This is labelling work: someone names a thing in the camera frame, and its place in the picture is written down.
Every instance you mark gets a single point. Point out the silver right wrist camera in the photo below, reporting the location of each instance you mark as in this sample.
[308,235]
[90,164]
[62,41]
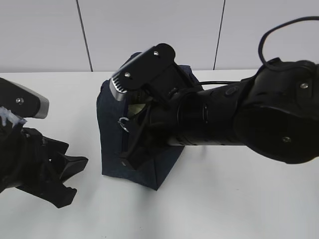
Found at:
[140,70]

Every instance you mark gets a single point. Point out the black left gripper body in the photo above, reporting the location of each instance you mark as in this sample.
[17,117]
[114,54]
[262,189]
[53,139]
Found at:
[25,160]

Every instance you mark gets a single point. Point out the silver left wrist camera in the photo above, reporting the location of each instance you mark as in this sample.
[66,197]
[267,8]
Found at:
[22,101]

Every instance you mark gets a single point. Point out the dark blue lunch bag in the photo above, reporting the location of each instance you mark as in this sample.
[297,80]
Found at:
[113,139]

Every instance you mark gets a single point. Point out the green lidded glass container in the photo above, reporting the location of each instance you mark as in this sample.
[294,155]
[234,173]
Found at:
[134,109]

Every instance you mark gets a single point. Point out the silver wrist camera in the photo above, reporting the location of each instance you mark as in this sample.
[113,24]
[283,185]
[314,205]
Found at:
[22,101]
[140,70]

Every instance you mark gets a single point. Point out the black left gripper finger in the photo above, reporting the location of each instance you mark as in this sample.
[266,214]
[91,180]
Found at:
[62,168]
[53,149]

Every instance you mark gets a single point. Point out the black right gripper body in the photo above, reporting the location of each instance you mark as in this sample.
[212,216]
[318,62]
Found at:
[156,127]

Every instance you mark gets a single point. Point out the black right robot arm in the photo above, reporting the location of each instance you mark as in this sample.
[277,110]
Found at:
[275,113]

